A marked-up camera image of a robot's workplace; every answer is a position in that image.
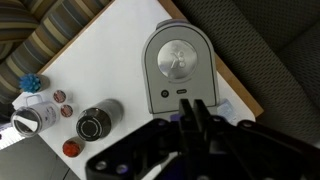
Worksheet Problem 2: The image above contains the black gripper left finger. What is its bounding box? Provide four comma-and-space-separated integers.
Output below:
85, 98, 198, 180

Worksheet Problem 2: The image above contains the wooden table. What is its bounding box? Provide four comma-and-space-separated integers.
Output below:
36, 0, 264, 118

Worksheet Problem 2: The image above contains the small glass jar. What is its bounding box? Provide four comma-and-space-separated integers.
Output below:
10, 94, 61, 139

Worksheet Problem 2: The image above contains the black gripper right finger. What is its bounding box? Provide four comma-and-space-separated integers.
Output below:
194, 98, 320, 180

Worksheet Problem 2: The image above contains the dark jar with black lid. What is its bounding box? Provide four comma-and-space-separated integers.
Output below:
75, 98, 125, 143

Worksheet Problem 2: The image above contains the striped sofa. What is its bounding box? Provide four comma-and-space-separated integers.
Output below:
0, 0, 113, 111

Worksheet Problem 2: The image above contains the blue tea box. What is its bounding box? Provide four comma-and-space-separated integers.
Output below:
216, 98, 239, 126

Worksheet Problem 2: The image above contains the striped cushion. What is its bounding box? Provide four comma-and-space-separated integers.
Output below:
0, 0, 40, 44

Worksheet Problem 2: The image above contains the grey pod coffee maker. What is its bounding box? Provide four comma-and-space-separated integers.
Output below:
141, 18, 221, 116

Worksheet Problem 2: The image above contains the white board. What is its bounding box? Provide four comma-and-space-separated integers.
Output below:
12, 0, 256, 180

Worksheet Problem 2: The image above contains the dark grey sofa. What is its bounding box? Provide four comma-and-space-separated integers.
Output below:
173, 0, 320, 148

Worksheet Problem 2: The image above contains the coffee pod with foil lid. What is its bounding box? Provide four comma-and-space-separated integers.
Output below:
52, 89, 68, 104
60, 104, 74, 118

